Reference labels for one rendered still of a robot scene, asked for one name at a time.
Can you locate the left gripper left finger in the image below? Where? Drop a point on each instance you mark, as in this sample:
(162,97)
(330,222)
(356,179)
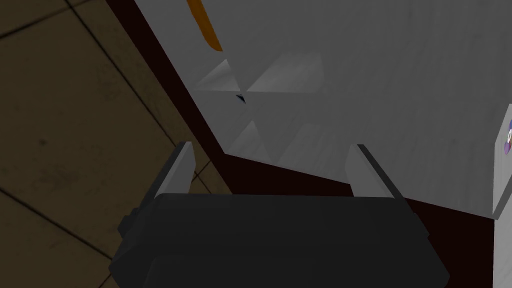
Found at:
(178,172)

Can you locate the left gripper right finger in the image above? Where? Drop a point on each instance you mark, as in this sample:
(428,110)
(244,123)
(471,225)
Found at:
(366,178)

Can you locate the grey appliance with purple sticker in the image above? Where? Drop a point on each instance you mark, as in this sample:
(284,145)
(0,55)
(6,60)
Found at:
(503,248)

